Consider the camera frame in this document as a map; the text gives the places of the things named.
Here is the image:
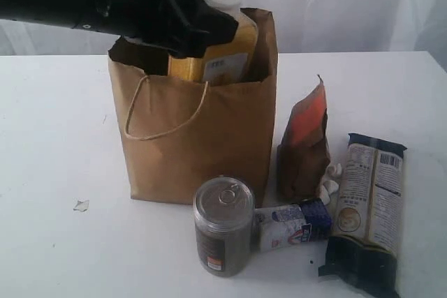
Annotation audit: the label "yellow millet bottle white cap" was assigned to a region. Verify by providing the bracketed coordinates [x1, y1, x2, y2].
[167, 0, 259, 86]

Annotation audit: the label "brown paper bag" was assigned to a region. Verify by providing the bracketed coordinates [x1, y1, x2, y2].
[108, 8, 278, 204]

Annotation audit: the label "brown pouch with orange band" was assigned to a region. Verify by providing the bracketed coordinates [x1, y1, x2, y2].
[276, 80, 330, 202]

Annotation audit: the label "pull-tab can dark grains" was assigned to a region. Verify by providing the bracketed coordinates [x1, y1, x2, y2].
[193, 175, 255, 277]

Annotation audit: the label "small torn plastic scrap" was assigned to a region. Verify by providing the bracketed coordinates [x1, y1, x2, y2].
[73, 200, 89, 213]

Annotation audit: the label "white lump lower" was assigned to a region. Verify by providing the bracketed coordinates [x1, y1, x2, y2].
[316, 185, 331, 206]

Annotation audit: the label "white and blue carton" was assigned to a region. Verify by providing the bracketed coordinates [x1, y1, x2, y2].
[252, 198, 332, 252]

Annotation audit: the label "long noodle package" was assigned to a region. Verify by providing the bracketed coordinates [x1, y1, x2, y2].
[318, 133, 406, 297]

